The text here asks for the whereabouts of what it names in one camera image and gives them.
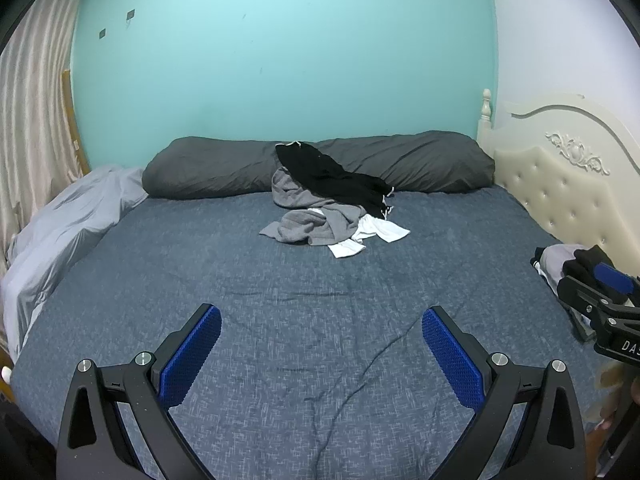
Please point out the beige curtain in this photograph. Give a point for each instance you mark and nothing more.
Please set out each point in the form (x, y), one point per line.
(35, 110)

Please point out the bed with blue-grey sheet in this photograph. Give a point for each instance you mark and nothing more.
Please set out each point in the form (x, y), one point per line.
(300, 285)

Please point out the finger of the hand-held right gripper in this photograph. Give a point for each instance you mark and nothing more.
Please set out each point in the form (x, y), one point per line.
(580, 292)
(612, 276)

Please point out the folded grey and white garment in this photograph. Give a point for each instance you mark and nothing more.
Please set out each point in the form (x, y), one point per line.
(552, 265)

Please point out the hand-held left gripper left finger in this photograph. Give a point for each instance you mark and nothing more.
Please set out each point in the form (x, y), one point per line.
(192, 350)

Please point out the wooden frame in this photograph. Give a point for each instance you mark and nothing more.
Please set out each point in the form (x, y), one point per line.
(75, 130)

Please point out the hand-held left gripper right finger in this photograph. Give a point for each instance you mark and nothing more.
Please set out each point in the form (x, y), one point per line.
(452, 355)

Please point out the black sweater with white trim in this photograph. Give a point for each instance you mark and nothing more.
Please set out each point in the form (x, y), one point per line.
(330, 172)

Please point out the cream tufted headboard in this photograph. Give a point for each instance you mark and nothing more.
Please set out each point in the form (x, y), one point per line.
(560, 185)

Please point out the light grey duvet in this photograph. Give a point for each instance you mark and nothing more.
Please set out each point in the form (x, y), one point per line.
(60, 240)

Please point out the grey hoodie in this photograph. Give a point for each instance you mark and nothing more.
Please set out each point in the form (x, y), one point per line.
(310, 222)

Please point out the dark grey long pillow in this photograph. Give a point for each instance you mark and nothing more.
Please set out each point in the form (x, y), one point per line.
(210, 170)

